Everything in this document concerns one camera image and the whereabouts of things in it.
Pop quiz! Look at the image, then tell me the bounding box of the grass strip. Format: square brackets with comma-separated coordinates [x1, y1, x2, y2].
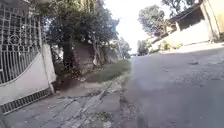
[87, 59, 132, 84]

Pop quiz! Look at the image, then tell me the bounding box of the large dark tree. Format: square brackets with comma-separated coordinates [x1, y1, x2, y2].
[36, 0, 120, 79]

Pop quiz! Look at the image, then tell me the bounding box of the tall tree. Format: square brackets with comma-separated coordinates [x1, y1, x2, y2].
[137, 4, 166, 37]

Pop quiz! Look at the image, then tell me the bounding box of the cracked concrete pavement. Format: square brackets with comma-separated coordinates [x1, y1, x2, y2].
[0, 78, 129, 128]

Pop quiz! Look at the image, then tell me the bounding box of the grey asphalt road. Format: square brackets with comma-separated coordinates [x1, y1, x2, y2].
[113, 46, 224, 128]

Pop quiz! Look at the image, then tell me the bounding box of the white metal gate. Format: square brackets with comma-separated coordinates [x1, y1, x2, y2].
[0, 3, 57, 115]

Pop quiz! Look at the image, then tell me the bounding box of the yellow building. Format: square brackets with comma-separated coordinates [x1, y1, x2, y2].
[150, 0, 224, 51]

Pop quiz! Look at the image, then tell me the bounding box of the stone wall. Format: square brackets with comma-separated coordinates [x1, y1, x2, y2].
[70, 41, 119, 76]

